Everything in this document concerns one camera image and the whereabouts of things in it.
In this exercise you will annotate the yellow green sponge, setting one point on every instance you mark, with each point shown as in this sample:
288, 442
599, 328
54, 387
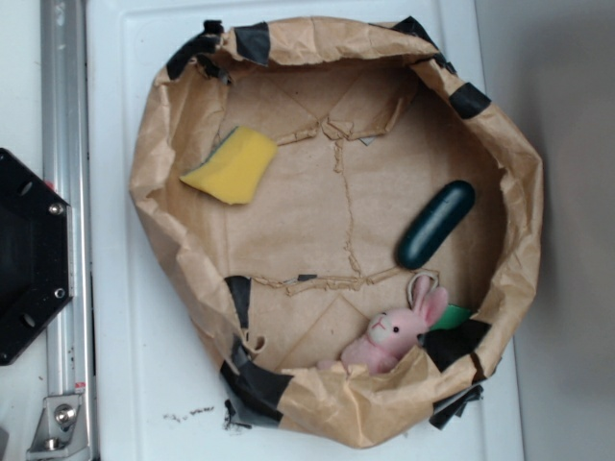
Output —
233, 170

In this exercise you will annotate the dark green oblong capsule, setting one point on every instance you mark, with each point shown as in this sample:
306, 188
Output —
434, 223

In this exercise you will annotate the pink plush bunny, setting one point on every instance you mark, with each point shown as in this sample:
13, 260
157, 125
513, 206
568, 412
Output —
391, 334

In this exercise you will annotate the white tray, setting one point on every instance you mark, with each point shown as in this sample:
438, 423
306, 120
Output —
160, 396

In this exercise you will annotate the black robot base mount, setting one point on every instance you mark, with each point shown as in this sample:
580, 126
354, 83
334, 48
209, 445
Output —
35, 262

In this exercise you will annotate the green flat card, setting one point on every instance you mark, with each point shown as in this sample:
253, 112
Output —
452, 317

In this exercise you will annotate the aluminium extrusion rail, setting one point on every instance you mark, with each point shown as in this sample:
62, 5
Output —
70, 336

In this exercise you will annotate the metal corner bracket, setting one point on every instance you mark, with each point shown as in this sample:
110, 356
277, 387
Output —
61, 429

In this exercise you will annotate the brown paper bag bin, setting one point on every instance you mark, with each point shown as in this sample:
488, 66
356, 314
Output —
370, 122

